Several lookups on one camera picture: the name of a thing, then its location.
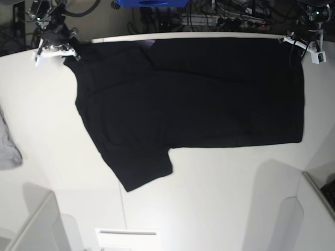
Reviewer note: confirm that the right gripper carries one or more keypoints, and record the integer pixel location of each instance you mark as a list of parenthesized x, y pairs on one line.
[(58, 42)]

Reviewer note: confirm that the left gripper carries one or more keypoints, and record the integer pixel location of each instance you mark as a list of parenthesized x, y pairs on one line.
[(302, 41)]

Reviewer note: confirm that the black T-shirt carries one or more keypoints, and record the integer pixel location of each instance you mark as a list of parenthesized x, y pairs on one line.
[(138, 99)]

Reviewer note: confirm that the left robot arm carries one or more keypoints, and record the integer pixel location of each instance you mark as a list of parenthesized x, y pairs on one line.
[(313, 14)]

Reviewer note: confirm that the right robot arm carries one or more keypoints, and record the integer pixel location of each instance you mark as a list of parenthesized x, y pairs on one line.
[(51, 14)]

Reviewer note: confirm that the white power strip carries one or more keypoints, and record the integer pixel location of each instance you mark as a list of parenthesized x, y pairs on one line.
[(215, 21)]

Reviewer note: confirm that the blue box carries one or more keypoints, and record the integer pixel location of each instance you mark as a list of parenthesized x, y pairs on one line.
[(152, 3)]

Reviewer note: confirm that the grey cloth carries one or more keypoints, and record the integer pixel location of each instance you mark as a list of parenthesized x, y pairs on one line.
[(11, 157)]

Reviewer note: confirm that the white side panel right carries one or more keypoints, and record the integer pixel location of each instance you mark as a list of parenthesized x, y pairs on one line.
[(308, 219)]

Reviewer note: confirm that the white side panel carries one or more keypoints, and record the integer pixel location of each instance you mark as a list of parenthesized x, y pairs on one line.
[(43, 230), (308, 219)]

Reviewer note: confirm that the white side panel left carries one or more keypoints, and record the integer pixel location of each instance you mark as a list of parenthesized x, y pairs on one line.
[(43, 230)]

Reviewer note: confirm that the white slotted tray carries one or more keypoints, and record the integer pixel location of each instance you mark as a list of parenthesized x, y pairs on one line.
[(109, 239)]

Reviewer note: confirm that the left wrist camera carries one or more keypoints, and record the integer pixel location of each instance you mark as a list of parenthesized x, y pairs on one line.
[(318, 57)]

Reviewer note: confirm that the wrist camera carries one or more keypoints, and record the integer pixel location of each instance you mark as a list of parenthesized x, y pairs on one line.
[(318, 57), (39, 61)]

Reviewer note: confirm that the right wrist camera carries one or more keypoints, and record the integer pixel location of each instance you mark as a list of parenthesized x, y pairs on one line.
[(39, 61)]

